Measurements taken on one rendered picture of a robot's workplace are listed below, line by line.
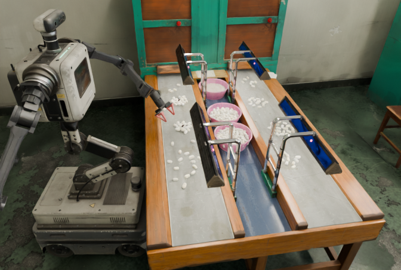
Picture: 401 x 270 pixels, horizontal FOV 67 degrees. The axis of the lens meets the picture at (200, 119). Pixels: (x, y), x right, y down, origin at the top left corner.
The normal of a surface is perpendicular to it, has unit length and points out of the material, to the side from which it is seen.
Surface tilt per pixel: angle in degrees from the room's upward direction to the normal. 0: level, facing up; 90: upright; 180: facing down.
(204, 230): 0
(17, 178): 0
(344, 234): 90
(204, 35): 90
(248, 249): 90
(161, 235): 0
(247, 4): 90
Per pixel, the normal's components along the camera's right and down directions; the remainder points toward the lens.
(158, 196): 0.01, -0.83
